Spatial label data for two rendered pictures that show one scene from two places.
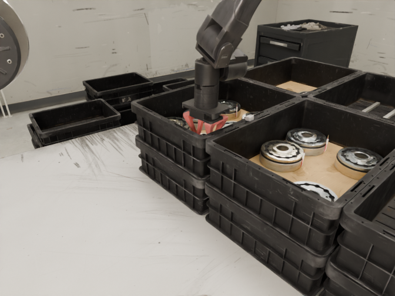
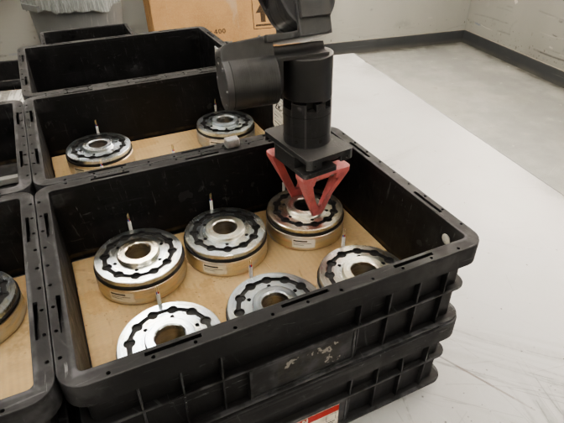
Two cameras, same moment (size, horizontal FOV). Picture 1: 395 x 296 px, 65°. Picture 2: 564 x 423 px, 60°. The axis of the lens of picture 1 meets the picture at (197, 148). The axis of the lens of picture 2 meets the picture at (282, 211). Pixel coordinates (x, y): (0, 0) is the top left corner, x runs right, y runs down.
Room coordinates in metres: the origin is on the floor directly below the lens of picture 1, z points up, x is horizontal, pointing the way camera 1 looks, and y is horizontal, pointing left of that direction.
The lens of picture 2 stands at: (1.22, 0.10, 1.23)
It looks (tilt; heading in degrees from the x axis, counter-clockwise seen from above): 35 degrees down; 196
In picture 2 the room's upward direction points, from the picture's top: straight up
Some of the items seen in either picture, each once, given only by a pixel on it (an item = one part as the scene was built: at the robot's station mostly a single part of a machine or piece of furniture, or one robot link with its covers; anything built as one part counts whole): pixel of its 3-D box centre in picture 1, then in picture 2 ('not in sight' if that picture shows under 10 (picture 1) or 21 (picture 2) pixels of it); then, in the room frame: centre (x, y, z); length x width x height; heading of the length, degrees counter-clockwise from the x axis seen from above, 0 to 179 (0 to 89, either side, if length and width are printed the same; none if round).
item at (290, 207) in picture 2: not in sight; (305, 206); (0.70, -0.02, 0.86); 0.05 x 0.05 x 0.01
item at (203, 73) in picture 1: (209, 71); (302, 74); (0.70, -0.03, 1.04); 0.07 x 0.06 x 0.07; 125
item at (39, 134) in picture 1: (82, 151); not in sight; (1.50, 0.65, 0.37); 0.40 x 0.30 x 0.45; 125
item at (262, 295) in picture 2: not in sight; (275, 303); (0.88, -0.01, 0.86); 0.05 x 0.05 x 0.01
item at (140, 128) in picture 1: (217, 119); (246, 258); (0.82, -0.06, 0.87); 0.40 x 0.30 x 0.11; 132
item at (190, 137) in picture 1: (217, 103); (243, 221); (0.82, -0.06, 0.92); 0.40 x 0.30 x 0.02; 132
